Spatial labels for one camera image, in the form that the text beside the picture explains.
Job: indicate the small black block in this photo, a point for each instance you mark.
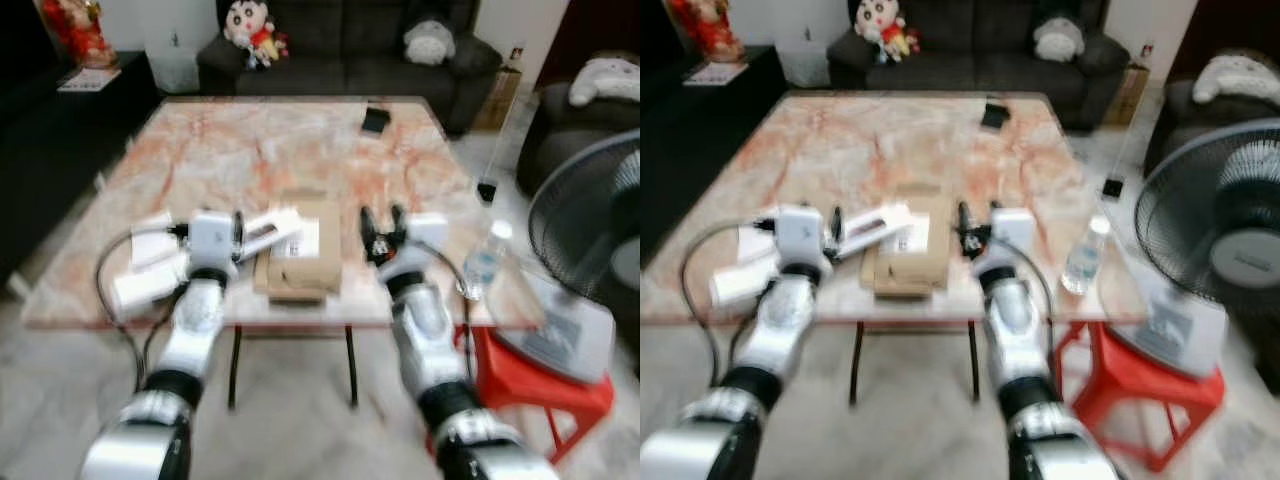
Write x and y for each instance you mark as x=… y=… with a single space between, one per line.
x=1112 y=188
x=488 y=192

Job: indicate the small black square item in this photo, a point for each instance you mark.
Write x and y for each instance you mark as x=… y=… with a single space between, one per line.
x=376 y=120
x=996 y=116

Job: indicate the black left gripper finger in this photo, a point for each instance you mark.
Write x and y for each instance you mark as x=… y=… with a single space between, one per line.
x=837 y=230
x=240 y=232

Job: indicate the brown cardboard box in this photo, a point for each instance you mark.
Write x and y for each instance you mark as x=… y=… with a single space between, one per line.
x=300 y=275
x=915 y=270

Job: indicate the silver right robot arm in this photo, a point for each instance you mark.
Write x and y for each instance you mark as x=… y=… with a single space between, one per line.
x=1015 y=325
x=425 y=335

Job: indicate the dark grey sofa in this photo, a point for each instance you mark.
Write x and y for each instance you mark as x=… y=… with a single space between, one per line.
x=970 y=68
x=340 y=70

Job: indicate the white plush toy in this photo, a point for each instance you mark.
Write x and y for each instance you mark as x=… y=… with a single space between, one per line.
x=605 y=82
x=1235 y=78

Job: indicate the black low tv cabinet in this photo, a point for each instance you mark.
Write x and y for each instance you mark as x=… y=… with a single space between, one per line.
x=60 y=160
x=690 y=150

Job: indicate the white tall bin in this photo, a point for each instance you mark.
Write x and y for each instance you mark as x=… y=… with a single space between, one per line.
x=178 y=50
x=810 y=48

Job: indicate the dark grey armchair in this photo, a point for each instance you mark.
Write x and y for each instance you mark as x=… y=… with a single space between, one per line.
x=1185 y=125
x=555 y=140

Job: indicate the white printed card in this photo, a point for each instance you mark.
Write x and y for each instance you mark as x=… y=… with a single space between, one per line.
x=715 y=74
x=88 y=80

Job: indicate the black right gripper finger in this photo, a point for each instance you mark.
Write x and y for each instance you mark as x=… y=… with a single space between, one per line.
x=398 y=220
x=369 y=224
x=993 y=212
x=965 y=220

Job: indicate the clear plastic water bottle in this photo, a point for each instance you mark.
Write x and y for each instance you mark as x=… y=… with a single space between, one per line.
x=1085 y=258
x=485 y=262

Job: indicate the red figurine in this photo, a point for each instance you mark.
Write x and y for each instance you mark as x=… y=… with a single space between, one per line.
x=78 y=30
x=705 y=28

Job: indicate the black standing fan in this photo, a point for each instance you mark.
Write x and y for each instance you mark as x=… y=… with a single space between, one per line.
x=580 y=220
x=1200 y=215

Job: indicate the cartoon boy plush doll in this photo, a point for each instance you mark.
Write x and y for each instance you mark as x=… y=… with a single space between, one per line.
x=253 y=32
x=885 y=28

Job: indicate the large white box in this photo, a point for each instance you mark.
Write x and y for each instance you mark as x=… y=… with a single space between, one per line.
x=150 y=285

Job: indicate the red plastic stool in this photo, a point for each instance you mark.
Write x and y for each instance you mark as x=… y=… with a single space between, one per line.
x=530 y=395
x=1130 y=400

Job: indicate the white printed carton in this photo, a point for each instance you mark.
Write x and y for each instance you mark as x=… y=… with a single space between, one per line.
x=1180 y=330
x=565 y=335

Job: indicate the marble top table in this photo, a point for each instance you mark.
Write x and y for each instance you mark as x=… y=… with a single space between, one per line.
x=250 y=150
x=880 y=150

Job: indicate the flat brown cardboard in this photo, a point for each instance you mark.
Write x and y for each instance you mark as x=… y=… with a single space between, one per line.
x=1130 y=90
x=502 y=95

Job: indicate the grey round plush toy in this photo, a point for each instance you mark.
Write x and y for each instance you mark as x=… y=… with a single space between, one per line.
x=430 y=42
x=1058 y=40

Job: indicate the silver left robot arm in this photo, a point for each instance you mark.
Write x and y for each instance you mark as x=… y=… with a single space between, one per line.
x=195 y=320
x=790 y=325

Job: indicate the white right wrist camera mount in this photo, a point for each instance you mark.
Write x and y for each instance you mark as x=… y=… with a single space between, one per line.
x=1014 y=230
x=428 y=232

